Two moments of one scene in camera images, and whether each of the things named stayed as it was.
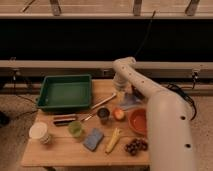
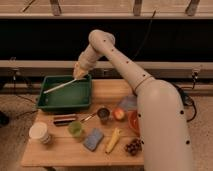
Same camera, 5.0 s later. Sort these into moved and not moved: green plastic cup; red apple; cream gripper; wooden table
Moved: cream gripper
Not moved: wooden table; red apple; green plastic cup
